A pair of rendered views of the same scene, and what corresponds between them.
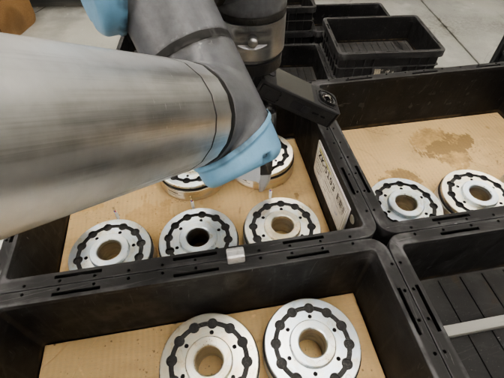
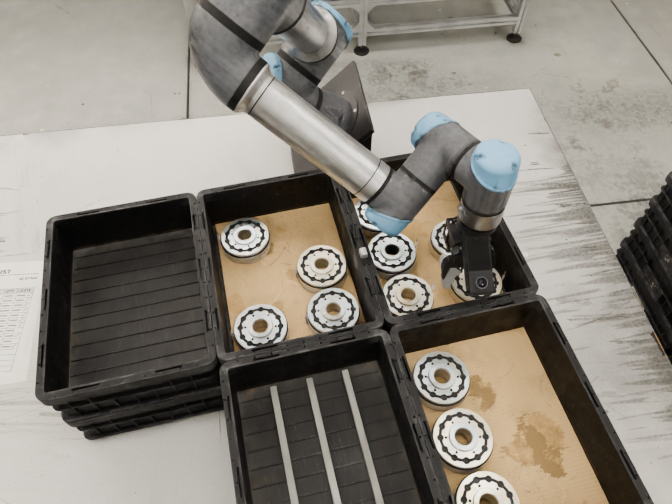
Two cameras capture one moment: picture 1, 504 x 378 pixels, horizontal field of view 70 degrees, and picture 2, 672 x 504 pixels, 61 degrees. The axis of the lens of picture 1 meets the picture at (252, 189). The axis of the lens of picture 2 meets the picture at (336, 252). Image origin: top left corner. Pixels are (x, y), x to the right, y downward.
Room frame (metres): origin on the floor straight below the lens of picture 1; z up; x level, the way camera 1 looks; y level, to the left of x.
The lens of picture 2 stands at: (0.09, -0.60, 1.82)
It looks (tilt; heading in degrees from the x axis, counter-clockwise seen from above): 55 degrees down; 86
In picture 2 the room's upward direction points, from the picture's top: straight up
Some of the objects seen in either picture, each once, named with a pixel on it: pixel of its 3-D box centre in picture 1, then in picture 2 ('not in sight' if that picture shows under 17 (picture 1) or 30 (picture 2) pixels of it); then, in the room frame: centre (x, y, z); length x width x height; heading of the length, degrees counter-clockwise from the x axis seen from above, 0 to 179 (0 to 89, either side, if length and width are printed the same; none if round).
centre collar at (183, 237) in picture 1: (198, 238); (391, 250); (0.25, 0.07, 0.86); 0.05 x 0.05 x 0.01
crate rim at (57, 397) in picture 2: not in sight; (126, 287); (-0.26, -0.02, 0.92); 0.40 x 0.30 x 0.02; 100
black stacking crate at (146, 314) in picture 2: not in sight; (134, 300); (-0.26, -0.02, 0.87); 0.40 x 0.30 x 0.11; 100
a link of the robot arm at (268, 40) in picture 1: (250, 33); (479, 209); (0.38, 0.00, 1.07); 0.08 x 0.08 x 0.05
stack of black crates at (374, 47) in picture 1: (367, 83); not in sight; (1.37, -0.50, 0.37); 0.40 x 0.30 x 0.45; 94
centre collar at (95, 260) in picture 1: (109, 250); not in sight; (0.23, 0.18, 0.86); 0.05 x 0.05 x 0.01
